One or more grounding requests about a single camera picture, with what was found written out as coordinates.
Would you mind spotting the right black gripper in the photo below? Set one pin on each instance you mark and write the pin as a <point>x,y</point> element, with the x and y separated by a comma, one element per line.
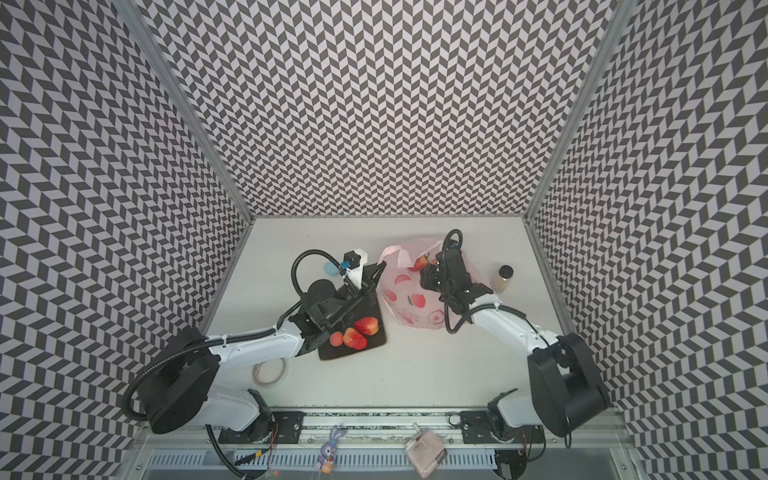
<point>435,276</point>

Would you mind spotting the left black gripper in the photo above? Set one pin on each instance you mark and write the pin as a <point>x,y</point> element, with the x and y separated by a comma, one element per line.
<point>370,282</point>

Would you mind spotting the pink plastic bag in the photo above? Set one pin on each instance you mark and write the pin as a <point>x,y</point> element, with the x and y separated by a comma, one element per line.
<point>400,288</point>

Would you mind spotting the red fake strawberry half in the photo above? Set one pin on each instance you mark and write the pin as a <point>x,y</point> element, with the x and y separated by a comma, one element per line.
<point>354,340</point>

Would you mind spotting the small red fake fruit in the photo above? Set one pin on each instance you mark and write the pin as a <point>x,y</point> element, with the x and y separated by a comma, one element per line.
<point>336,339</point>

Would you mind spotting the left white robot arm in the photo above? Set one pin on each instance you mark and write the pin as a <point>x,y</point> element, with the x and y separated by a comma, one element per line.
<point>184,384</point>

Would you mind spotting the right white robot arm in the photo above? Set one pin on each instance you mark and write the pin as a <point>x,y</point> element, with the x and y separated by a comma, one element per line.
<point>565,388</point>

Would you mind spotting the fake fruits in bag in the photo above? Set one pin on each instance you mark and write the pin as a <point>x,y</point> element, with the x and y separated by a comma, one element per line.
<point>420,263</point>

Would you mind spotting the black square mat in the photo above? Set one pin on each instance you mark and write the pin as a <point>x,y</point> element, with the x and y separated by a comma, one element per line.
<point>326,352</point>

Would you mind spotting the light blue oval case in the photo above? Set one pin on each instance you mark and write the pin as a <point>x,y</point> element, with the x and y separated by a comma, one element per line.
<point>331,269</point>

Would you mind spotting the small jar black lid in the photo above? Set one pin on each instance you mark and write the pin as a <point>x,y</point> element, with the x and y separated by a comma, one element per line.
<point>501,278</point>

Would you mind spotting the clear tape roll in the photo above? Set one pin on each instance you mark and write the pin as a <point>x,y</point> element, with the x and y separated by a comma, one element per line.
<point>270,373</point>

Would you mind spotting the pink translucent box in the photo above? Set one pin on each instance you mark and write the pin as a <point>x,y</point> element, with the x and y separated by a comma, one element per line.
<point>425,451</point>

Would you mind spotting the purple bunny toy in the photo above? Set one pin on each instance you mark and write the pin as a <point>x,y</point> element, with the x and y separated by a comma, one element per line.
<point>326,459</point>

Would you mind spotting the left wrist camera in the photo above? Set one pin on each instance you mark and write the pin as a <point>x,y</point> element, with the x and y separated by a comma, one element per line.
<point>352,267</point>

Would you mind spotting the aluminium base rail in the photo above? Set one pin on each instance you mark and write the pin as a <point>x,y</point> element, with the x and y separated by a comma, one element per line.
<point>393,426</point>

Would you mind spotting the aluminium corner post right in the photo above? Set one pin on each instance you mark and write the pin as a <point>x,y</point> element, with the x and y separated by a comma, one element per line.
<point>594,74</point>

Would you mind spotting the aluminium corner post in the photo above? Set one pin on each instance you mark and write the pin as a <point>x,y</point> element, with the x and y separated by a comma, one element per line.
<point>594,74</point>
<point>129,13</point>

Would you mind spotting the aluminium corner post left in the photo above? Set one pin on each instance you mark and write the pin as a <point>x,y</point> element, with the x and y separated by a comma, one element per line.
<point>129,13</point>

